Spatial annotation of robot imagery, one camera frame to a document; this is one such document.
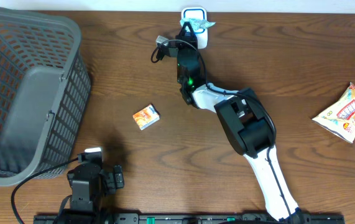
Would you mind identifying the grey plastic basket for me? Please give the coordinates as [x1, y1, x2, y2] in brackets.
[0, 7, 91, 186]

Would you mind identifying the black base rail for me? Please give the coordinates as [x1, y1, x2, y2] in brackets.
[34, 212, 346, 224]

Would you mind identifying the yellow snack bag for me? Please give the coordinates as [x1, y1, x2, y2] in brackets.
[311, 82, 355, 144]

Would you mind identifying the orange small box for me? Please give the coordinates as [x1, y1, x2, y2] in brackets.
[132, 104, 160, 130]

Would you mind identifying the white barcode scanner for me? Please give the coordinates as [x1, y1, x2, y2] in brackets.
[181, 7, 208, 49]

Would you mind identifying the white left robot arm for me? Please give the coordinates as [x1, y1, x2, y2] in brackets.
[53, 162, 124, 224]

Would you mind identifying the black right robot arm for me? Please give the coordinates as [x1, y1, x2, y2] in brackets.
[152, 22, 298, 223]

